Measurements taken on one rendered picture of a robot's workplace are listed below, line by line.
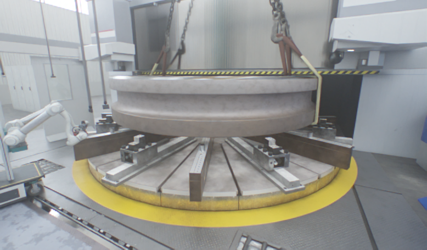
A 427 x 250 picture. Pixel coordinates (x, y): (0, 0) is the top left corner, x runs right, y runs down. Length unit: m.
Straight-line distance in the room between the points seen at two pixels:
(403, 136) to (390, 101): 0.83
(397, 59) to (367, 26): 1.25
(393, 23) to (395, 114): 2.60
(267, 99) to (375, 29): 1.70
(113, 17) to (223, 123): 4.74
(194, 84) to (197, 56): 3.55
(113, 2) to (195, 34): 2.36
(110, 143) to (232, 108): 2.48
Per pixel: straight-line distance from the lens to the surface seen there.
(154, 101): 3.39
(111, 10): 6.72
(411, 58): 4.78
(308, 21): 5.59
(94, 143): 4.20
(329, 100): 8.24
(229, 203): 2.86
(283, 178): 2.88
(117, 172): 3.13
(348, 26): 3.65
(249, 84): 2.97
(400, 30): 3.74
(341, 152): 3.77
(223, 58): 5.98
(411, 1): 4.27
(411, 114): 5.91
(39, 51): 6.74
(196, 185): 2.43
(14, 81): 13.85
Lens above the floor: 1.80
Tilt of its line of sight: 12 degrees down
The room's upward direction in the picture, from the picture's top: straight up
